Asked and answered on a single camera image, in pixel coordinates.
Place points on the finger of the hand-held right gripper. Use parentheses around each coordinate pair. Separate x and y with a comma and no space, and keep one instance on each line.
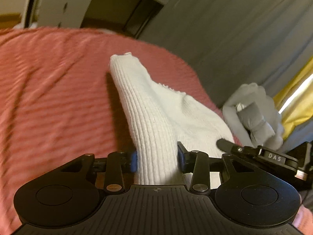
(226,145)

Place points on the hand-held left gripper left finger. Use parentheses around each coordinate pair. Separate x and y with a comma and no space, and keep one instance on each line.
(133,160)

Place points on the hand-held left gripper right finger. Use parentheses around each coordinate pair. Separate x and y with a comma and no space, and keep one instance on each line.
(181,152)

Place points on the white knitted garment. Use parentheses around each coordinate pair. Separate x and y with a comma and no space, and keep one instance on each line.
(151,117)

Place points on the person's right hand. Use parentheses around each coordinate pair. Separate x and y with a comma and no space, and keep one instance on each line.
(265,101)

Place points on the yellow curtain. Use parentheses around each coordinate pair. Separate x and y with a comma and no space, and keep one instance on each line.
(291,118)

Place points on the red ribbed blanket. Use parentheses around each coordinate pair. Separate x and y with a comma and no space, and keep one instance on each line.
(49,90)

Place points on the grey curtain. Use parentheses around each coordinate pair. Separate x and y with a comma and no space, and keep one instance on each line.
(220,29)

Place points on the white drawer cabinet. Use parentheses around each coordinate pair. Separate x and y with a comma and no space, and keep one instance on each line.
(61,12)

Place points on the black pole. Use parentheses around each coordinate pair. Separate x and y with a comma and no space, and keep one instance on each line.
(30,9)

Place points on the wooden bed board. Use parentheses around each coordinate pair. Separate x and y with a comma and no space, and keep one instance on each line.
(9,19)

